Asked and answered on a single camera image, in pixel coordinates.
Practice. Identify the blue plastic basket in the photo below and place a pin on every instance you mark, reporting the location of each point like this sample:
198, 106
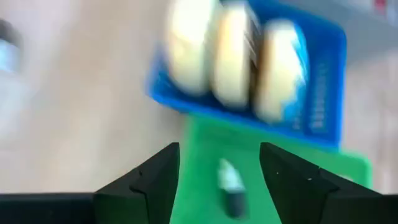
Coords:
323, 93

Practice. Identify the mint green frosted toy donut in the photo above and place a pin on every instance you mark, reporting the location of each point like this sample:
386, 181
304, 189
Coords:
189, 46

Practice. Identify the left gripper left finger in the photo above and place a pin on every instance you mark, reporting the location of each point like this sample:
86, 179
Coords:
146, 193

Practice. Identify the green plastic basket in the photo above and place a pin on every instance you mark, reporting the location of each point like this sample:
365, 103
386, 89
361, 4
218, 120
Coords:
211, 149

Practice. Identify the blue frosted toy donut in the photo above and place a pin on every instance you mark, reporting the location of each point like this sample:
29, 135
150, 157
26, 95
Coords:
280, 71

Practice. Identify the chocolate frosted toy donut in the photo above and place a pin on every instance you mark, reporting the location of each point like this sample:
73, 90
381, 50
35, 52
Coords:
233, 56

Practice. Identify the small black-capped white bottle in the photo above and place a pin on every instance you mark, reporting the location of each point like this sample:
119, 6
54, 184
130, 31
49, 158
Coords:
9, 46

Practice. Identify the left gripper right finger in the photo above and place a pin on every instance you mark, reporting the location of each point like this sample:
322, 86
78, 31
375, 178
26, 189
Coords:
298, 193

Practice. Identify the small white black marker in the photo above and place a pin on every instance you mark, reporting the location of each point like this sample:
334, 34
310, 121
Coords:
231, 186

